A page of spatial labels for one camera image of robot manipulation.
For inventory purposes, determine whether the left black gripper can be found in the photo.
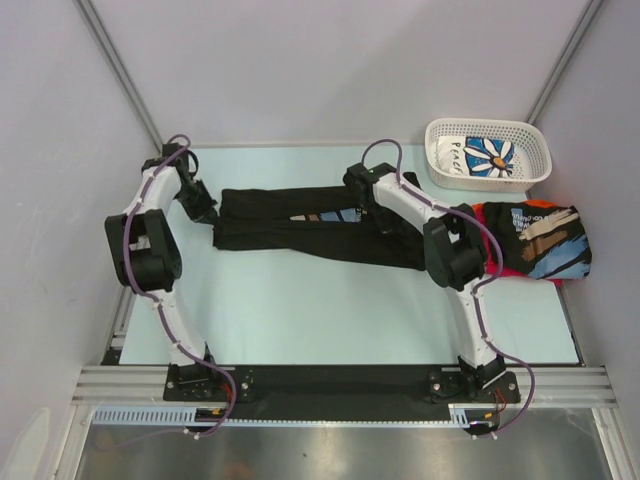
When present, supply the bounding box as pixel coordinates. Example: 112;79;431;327
174;179;220;227

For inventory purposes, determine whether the black printed t-shirt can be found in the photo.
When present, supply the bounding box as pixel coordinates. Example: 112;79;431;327
482;200;595;281
213;185;426;271

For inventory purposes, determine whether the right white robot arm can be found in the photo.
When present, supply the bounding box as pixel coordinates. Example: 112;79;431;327
343;163;506;401

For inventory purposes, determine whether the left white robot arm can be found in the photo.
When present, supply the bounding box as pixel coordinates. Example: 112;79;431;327
104;135;226;402

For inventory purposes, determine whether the folded red t-shirt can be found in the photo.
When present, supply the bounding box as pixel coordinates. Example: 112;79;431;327
473;200;561;278

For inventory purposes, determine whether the white daisy print t-shirt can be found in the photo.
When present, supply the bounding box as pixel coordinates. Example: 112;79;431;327
436;136;515;178

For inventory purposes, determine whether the white plastic basket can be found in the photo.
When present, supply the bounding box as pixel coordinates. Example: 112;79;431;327
424;118;552;193

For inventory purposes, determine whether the folded black printed t-shirt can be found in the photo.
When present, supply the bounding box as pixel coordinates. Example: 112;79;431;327
482;200;595;281

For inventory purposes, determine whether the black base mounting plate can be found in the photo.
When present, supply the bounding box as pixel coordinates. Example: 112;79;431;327
163;364;521;422

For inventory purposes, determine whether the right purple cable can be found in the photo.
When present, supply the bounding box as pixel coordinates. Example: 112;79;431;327
360;138;539;441

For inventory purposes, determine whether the purple cable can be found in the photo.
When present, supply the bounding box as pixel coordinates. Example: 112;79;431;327
122;133;236;441
360;138;539;441

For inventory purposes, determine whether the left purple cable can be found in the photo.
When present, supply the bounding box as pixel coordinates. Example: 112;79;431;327
122;133;236;441

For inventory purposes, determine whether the white slotted cable duct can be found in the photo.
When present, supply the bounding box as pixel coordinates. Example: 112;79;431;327
92;405;497;429

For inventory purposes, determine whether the left aluminium corner post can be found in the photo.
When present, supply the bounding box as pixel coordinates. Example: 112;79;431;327
72;0;163;153

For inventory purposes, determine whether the aluminium corner post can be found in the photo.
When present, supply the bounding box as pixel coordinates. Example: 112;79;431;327
72;0;163;153
525;0;608;126

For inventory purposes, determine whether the aluminium frame rail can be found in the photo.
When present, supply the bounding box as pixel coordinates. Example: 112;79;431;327
71;365;617;408

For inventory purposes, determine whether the right aluminium corner post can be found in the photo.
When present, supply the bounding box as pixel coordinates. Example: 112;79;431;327
525;0;608;126

